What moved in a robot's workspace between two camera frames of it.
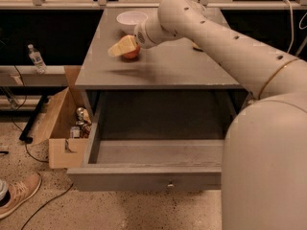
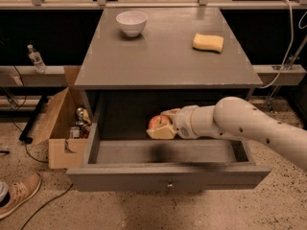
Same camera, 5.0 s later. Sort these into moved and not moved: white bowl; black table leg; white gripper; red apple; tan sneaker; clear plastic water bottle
Moved: white gripper; red apple
Not moved: clear plastic water bottle; white bowl; black table leg; tan sneaker
